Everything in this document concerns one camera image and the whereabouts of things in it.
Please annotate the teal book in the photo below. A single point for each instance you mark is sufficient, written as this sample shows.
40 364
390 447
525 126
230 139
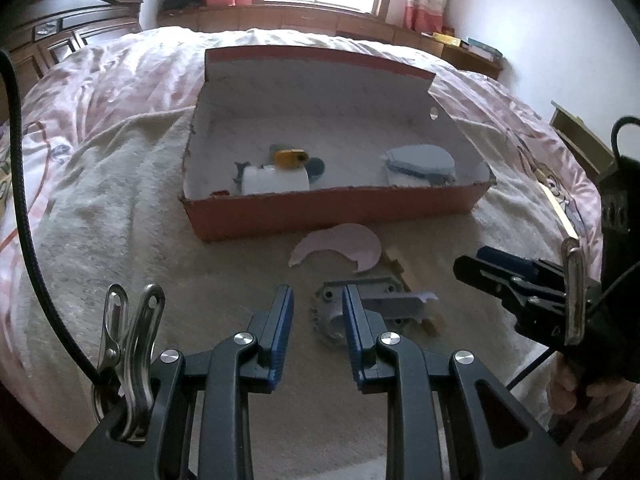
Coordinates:
485 48

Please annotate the red cardboard box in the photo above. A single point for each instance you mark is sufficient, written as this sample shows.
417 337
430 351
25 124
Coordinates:
300 210

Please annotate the steel spring clip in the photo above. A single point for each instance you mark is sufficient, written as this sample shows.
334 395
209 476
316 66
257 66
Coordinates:
112 350
574 290

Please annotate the white fleece blanket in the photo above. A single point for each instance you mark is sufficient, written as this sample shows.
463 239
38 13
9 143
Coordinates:
125 200

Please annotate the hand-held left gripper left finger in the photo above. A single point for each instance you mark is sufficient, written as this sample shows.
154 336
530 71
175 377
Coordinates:
280 330

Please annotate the grey metal bracket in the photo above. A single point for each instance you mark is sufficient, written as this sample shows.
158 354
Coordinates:
325 320

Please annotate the person's right hand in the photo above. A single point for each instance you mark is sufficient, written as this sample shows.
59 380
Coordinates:
562 385

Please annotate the pink curved shard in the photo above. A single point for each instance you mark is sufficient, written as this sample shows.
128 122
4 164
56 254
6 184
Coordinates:
345 242

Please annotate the pale wooden frame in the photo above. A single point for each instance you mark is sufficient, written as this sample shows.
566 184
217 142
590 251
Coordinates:
580 135

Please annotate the small white cylinder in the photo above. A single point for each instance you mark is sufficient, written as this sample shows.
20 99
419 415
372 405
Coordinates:
407 180

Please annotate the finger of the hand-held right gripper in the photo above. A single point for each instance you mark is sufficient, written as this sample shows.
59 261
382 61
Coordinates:
505 260
480 275

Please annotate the orange plastic part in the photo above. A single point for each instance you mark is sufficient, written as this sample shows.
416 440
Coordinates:
287 157

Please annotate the grey block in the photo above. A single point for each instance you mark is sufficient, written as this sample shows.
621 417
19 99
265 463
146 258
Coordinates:
417 157

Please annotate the wooden stick piece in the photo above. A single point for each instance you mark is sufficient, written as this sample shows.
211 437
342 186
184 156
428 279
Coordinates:
395 260

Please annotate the large white cylinder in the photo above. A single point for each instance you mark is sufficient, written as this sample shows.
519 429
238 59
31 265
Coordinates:
275 180

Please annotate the yellow book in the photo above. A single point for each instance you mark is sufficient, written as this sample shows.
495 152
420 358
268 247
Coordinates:
447 37

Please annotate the wooden window ledge cabinet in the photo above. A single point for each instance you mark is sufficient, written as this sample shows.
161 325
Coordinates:
250 17

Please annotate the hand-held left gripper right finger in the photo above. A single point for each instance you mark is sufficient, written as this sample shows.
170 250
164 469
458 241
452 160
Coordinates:
352 330

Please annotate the dark wooden headboard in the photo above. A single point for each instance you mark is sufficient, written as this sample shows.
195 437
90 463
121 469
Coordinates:
75 25

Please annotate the pink patterned quilt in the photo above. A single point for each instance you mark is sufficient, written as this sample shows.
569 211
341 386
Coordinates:
125 70

